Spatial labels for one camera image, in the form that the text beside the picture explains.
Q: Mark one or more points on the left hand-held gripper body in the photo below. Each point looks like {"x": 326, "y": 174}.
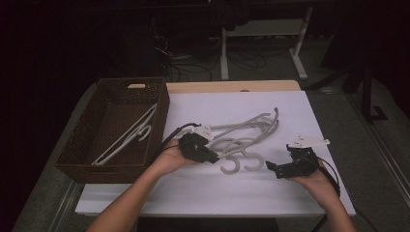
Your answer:
{"x": 193, "y": 145}

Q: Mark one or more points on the person's right hand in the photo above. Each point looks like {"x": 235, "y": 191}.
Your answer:
{"x": 319, "y": 185}

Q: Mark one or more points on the dark metal stand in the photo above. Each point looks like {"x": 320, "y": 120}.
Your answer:
{"x": 367, "y": 96}

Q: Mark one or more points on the brown wicker basket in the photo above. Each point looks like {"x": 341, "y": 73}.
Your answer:
{"x": 112, "y": 122}

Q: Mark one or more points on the grey plastic hanger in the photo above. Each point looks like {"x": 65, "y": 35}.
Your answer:
{"x": 237, "y": 166}
{"x": 129, "y": 133}
{"x": 257, "y": 161}

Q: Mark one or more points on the white sheet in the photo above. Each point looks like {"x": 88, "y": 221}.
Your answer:
{"x": 199, "y": 193}

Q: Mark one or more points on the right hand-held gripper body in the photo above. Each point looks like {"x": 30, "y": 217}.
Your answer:
{"x": 303, "y": 161}

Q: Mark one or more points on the white metal desk frame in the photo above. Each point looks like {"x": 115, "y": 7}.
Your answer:
{"x": 267, "y": 27}

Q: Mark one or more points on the person's left hand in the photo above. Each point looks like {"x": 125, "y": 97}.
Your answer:
{"x": 170, "y": 159}

